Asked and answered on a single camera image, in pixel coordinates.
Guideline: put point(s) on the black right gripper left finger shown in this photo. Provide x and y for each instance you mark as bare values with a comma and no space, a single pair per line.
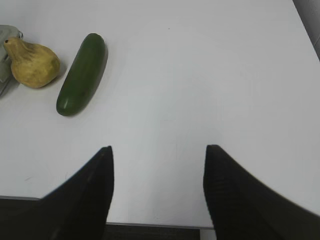
76,210

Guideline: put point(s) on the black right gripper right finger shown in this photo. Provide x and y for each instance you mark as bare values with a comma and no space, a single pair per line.
243,208

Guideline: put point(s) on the green lidded food container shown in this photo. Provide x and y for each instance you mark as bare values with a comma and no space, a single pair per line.
6,31

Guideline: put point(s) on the green cucumber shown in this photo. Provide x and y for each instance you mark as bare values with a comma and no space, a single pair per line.
83,77

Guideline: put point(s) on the yellow pear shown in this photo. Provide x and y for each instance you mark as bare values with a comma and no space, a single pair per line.
33,65

